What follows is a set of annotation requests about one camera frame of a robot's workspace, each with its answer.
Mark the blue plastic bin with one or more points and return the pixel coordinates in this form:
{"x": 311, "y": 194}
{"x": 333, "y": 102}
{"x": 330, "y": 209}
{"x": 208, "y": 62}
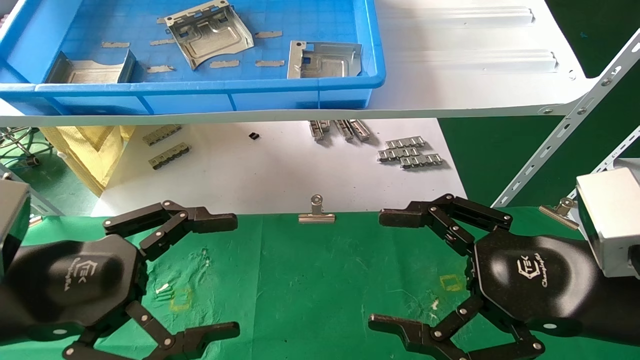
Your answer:
{"x": 250, "y": 100}

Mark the long white perforated rack strut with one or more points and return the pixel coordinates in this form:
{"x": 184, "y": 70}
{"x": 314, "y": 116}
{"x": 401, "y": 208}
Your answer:
{"x": 565, "y": 130}

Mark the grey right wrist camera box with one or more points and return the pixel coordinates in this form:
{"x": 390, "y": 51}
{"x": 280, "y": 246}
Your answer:
{"x": 610, "y": 220}

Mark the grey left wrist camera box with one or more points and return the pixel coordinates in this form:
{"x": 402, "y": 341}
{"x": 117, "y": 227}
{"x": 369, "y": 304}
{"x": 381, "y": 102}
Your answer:
{"x": 12, "y": 215}

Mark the bent sheet metal part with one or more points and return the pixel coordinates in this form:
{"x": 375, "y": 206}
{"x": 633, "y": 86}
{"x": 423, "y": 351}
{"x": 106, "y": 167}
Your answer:
{"x": 210, "y": 35}

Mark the tan connector strip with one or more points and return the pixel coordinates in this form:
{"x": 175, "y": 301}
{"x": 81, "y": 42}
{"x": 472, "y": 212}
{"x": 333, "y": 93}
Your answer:
{"x": 162, "y": 135}

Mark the silver metal bracket piece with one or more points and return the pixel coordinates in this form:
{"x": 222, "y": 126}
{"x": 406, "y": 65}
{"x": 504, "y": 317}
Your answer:
{"x": 318, "y": 130}
{"x": 361, "y": 130}
{"x": 344, "y": 130}

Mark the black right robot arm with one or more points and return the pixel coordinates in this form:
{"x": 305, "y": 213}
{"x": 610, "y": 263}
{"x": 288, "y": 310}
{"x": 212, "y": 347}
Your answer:
{"x": 620, "y": 310}

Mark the small white scrap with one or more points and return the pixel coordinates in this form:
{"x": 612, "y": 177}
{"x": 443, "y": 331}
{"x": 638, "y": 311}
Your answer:
{"x": 162, "y": 288}

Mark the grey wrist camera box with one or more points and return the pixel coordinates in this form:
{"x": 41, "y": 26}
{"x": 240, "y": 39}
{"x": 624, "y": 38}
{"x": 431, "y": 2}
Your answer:
{"x": 610, "y": 220}
{"x": 12, "y": 215}

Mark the white metal shelf board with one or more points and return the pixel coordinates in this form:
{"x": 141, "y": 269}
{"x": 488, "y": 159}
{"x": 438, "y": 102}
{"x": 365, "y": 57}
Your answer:
{"x": 450, "y": 85}

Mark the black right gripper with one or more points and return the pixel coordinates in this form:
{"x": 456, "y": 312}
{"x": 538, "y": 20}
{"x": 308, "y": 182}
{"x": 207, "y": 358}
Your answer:
{"x": 530, "y": 280}

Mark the white lower board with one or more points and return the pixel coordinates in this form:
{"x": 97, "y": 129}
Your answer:
{"x": 275, "y": 175}

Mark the short white perforated rack strut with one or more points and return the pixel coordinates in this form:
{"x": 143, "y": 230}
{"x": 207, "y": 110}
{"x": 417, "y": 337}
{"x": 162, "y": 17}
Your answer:
{"x": 620, "y": 150}

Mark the flat stamped sheet metal part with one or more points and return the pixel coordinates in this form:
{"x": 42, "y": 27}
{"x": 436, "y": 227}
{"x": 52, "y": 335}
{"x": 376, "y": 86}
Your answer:
{"x": 325, "y": 62}

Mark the yellow woven bag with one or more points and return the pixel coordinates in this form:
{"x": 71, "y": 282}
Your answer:
{"x": 90, "y": 155}

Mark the green cloth mat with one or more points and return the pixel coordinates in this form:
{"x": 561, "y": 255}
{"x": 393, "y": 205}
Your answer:
{"x": 310, "y": 280}

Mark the metal clip strips left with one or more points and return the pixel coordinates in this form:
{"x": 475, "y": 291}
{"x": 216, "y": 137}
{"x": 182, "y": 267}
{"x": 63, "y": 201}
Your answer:
{"x": 170, "y": 156}

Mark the grey perforated rack strut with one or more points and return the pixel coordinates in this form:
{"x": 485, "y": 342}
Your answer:
{"x": 47, "y": 205}

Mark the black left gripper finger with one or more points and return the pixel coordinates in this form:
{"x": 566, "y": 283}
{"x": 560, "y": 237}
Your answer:
{"x": 210, "y": 221}

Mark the sheet metal part raised walls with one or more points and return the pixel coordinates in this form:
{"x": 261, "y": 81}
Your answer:
{"x": 90, "y": 72}

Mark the silver toothed metal strip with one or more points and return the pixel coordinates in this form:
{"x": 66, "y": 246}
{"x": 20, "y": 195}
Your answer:
{"x": 398, "y": 154}
{"x": 421, "y": 161}
{"x": 405, "y": 142}

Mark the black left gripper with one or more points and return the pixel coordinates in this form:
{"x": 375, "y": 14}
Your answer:
{"x": 75, "y": 280}

